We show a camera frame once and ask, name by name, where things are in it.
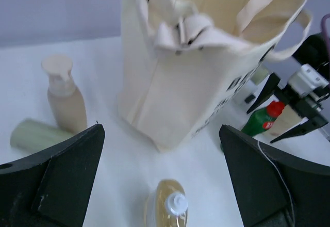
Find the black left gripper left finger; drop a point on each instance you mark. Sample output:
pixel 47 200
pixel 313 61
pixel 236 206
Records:
pixel 52 187

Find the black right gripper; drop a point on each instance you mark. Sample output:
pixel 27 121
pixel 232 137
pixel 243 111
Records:
pixel 308 107

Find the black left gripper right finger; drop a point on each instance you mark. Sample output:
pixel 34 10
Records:
pixel 273 187

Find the green dish soap bottle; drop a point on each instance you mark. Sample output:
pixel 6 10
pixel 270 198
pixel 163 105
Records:
pixel 263 119

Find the clear amber soap bottle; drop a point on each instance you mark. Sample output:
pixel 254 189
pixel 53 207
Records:
pixel 167 205

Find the cream canvas tote bag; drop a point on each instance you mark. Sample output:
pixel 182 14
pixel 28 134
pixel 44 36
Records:
pixel 183 60

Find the cream pump lotion bottle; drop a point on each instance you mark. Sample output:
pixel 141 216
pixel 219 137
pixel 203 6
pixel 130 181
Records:
pixel 286 121

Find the pale green round bottle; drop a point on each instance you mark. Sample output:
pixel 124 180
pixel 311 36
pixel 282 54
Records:
pixel 260 74

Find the white tube black cap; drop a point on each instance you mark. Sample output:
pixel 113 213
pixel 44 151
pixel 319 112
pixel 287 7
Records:
pixel 246 94

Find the pale green lotion tube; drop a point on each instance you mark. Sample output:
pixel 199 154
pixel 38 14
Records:
pixel 34 136

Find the beige pump bottle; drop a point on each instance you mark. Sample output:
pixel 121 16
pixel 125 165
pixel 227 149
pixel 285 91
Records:
pixel 64 97

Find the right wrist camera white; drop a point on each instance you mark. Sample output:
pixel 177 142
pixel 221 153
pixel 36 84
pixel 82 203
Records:
pixel 306 79

